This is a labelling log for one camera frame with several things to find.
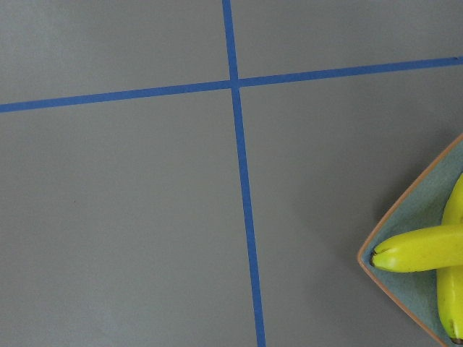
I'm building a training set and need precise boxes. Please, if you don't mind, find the yellow banana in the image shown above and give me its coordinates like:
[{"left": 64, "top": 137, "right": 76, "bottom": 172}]
[
  {"left": 436, "top": 175, "right": 462, "bottom": 345},
  {"left": 369, "top": 224, "right": 462, "bottom": 273}
]

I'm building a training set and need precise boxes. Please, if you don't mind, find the grey square plate orange rim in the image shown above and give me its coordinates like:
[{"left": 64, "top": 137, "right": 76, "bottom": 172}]
[{"left": 357, "top": 135, "right": 462, "bottom": 346}]

